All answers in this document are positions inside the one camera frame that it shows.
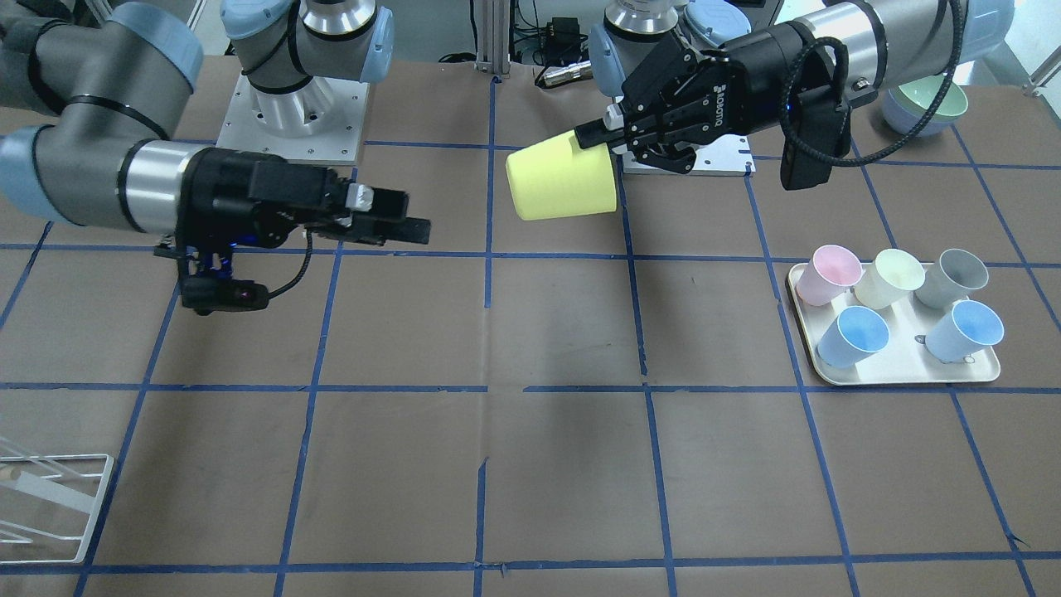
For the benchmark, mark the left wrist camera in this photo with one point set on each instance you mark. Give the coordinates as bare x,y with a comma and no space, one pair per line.
817,135

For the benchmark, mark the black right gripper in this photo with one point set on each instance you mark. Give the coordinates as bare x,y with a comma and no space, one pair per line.
217,197

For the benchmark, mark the blue-grey bowl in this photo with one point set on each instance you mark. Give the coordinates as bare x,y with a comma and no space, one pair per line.
901,118

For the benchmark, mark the green bowl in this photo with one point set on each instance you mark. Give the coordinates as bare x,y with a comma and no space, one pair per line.
915,98

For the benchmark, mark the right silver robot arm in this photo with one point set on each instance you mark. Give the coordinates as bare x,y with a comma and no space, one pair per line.
109,161

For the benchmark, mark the grey plastic cup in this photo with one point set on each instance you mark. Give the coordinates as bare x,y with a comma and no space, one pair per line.
956,274

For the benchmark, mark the pink plastic cup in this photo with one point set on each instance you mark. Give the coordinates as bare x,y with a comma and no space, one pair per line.
830,272

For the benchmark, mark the light blue cup front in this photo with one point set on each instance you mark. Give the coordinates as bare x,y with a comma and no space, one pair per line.
967,328
856,333

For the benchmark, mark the white wire cup rack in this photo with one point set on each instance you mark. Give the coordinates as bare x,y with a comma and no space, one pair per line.
51,506

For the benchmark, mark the pale yellow plastic cup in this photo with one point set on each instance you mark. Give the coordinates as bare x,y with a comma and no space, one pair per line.
892,276

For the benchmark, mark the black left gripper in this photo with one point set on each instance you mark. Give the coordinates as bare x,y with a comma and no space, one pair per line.
750,70

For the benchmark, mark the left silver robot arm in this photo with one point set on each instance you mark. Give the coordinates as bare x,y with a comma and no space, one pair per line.
860,47

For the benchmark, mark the cream plastic tray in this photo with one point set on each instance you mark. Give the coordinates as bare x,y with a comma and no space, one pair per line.
904,361

